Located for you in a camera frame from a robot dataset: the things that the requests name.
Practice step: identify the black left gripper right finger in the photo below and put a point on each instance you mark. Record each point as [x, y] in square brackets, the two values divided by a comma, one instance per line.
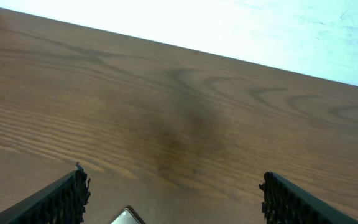
[287, 203]

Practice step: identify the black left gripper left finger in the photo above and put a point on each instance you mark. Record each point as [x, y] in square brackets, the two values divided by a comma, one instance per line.
[63, 201]

